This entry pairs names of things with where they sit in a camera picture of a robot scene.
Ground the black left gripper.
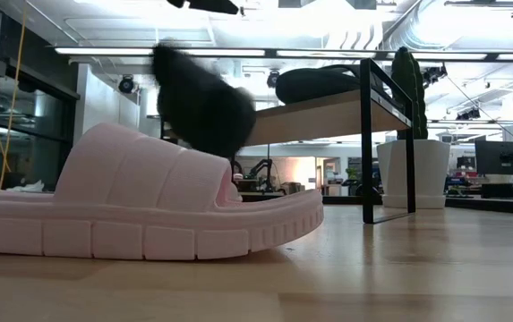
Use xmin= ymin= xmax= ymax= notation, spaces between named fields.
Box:
xmin=166 ymin=0 xmax=240 ymax=15

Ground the black slide sandal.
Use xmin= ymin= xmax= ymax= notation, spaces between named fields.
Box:
xmin=150 ymin=43 xmax=258 ymax=158
xmin=275 ymin=64 xmax=373 ymax=106

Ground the pink slide sandal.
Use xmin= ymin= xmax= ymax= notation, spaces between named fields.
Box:
xmin=0 ymin=122 xmax=325 ymax=262

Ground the long light bar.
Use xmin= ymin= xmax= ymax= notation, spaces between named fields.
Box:
xmin=53 ymin=46 xmax=513 ymax=63

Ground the green cactus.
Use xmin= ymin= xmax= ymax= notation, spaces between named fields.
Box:
xmin=389 ymin=46 xmax=429 ymax=141

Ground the white crumpled cloth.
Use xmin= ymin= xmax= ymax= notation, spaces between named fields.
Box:
xmin=5 ymin=179 xmax=46 ymax=194

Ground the white hexagonal plant pot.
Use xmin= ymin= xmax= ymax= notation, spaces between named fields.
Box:
xmin=375 ymin=139 xmax=452 ymax=210

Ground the black monitor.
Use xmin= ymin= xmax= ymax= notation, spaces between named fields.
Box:
xmin=475 ymin=140 xmax=513 ymax=176

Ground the wooden shelf black metal frame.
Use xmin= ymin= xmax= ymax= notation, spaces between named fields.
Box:
xmin=160 ymin=56 xmax=417 ymax=225

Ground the black aluminium table frame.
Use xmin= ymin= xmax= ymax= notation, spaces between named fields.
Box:
xmin=237 ymin=191 xmax=513 ymax=217

